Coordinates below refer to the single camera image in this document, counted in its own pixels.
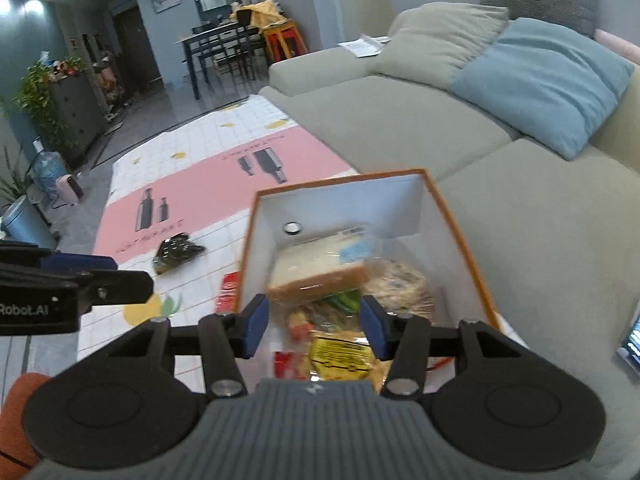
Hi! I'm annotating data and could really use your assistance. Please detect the dark grey cushion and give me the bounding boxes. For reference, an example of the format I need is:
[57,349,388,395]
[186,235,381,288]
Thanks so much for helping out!
[480,0,600,36]

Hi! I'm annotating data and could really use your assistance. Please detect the spiky potted plant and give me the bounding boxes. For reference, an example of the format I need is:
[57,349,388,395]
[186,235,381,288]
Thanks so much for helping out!
[0,145,31,206]

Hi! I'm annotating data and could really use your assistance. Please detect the dark grey cabinet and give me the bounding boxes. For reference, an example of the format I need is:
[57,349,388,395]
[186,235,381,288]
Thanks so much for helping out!
[50,72,108,162]

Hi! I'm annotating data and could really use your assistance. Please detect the pink space heater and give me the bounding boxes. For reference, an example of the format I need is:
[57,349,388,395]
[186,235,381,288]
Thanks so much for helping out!
[57,174,86,206]

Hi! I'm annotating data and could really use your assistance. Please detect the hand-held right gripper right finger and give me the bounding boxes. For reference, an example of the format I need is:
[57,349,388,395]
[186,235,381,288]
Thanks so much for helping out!
[360,295,531,402]

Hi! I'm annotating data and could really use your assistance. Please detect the yellow corn snack packet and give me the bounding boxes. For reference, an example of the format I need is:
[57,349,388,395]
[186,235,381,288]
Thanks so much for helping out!
[307,327,393,393]

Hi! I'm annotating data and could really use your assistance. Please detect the beige sofa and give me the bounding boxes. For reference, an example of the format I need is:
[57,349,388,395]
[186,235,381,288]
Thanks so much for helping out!
[257,0,640,480]

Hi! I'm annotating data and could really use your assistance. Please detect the beige cushion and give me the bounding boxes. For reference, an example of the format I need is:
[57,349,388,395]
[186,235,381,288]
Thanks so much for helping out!
[372,2,511,86]

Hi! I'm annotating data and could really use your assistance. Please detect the pink white checked tablecloth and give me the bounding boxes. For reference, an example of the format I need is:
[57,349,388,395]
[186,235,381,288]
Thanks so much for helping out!
[77,94,531,391]

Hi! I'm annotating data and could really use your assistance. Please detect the black dining table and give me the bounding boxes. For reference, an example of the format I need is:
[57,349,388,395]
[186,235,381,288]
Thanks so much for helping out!
[175,21,262,101]

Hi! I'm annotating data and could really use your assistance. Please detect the blue trash bin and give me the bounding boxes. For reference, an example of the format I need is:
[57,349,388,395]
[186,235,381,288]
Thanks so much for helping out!
[0,195,58,252]

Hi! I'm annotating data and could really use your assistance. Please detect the trailing green plant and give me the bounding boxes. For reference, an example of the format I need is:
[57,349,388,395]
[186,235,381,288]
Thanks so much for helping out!
[12,57,71,151]

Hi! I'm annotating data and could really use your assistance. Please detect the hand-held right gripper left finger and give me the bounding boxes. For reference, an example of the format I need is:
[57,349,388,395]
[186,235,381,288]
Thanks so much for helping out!
[80,294,269,400]

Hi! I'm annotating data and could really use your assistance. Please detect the red yellow snack packet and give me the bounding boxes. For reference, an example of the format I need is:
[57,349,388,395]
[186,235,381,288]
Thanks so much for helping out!
[274,309,326,381]

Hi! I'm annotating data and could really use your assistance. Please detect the yellow cloth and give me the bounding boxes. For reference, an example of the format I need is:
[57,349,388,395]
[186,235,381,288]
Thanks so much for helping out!
[240,0,291,29]

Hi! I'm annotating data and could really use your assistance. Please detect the white papers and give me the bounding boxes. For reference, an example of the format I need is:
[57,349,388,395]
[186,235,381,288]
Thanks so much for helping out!
[337,34,392,59]

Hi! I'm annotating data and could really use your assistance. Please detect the black dining chair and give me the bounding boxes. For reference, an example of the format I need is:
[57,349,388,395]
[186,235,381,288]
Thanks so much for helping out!
[235,25,269,81]
[197,30,241,82]

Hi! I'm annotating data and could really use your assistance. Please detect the orange stool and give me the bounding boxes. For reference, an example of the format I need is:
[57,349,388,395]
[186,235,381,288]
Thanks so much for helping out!
[262,20,309,61]

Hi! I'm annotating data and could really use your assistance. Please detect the light blue cushion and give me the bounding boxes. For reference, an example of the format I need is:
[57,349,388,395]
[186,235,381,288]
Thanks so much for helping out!
[452,17,636,161]

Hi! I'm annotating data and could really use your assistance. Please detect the green raisin packet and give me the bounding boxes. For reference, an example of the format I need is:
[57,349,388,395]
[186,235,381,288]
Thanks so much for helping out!
[320,289,363,317]

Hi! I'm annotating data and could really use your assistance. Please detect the red sausage stick packet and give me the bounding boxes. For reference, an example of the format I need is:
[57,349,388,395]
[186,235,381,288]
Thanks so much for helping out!
[221,271,245,312]

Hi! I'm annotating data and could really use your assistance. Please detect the pink cushion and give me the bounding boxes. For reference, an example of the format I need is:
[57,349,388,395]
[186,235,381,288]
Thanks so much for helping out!
[595,29,640,64]

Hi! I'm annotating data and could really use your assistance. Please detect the sliced bread packet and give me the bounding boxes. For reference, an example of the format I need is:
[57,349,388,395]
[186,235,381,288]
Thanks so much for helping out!
[265,232,383,307]

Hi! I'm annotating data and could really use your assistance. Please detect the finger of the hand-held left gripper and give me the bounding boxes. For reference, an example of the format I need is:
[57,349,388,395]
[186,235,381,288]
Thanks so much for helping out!
[75,270,155,317]
[37,254,119,275]

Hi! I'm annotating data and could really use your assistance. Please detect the dark wooden door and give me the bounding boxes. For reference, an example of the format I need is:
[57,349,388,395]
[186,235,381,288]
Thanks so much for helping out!
[112,2,162,97]

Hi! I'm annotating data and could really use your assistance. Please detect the brown biscuit packet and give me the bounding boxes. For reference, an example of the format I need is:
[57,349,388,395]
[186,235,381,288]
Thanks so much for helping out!
[362,257,436,320]

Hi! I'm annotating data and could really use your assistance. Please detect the dark seaweed packet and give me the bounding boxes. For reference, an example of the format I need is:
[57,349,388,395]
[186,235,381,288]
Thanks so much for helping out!
[152,232,208,276]

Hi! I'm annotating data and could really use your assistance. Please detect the blue water bottle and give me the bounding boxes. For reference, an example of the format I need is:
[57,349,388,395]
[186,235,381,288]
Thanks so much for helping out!
[30,140,68,196]

